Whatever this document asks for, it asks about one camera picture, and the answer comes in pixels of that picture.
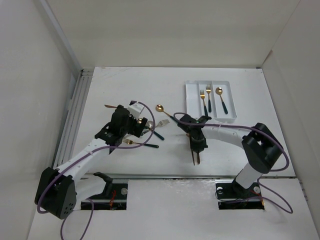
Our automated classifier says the purple cable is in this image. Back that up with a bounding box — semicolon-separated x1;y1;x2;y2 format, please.
173;112;293;216
36;101;156;238

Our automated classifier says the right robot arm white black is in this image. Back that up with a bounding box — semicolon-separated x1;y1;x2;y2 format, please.
175;114;288;199

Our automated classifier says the gold fork green handle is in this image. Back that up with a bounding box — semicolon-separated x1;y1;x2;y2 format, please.
122;138;159;149
200;89;208;116
205;84;212;113

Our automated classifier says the silver spoon long handle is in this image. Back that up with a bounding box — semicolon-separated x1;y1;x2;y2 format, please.
145;120;155;131

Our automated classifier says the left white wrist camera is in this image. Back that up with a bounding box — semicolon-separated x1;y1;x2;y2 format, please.
127;100;145;119

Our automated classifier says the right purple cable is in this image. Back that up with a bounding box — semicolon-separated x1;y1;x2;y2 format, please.
173;112;293;216

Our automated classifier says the silver fork green handle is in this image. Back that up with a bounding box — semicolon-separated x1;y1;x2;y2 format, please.
141;119;170;135

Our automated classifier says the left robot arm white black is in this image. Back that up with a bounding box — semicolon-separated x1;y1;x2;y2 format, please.
34;101;148;220

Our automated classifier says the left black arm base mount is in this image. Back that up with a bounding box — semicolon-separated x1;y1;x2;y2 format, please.
80;172;128;211

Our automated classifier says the dark brown wooden fork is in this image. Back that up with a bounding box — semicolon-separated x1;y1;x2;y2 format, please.
191;149;196;166

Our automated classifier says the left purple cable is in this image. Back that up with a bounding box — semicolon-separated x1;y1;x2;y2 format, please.
36;101;156;238

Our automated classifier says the aluminium rail frame left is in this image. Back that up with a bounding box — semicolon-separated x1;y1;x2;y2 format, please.
51;68;94;168

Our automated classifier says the thin copper knife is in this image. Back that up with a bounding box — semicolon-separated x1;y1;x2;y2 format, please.
104;104;117;109

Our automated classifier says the white three-compartment tray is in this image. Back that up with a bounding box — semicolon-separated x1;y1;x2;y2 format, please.
185;80;237;124

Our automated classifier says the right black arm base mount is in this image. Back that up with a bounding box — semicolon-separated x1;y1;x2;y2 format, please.
215;180;265;210

